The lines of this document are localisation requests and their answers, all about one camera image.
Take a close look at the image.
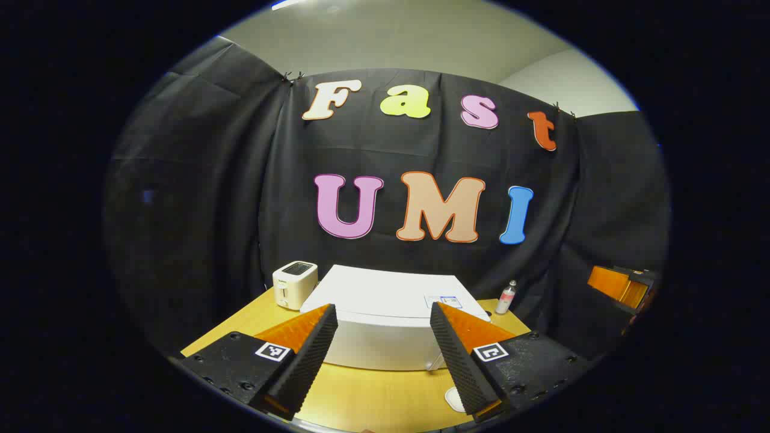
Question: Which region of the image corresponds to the white microwave oven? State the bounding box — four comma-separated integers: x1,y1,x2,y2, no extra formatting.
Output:
300,265,491,372

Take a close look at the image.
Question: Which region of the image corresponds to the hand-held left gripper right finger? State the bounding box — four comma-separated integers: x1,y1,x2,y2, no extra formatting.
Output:
430,302,593,423

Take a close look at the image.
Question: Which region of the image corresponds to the black backdrop cloth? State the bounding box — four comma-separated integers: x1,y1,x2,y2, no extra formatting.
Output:
103,37,671,361

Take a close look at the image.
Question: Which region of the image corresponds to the white toaster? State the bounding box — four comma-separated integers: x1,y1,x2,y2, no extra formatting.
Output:
273,260,318,311

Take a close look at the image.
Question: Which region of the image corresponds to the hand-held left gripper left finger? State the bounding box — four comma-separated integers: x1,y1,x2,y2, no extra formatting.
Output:
180,304,339,422

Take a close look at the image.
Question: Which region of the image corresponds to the clear bottle with pink label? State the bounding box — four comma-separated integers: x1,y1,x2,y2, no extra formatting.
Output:
494,280,518,315

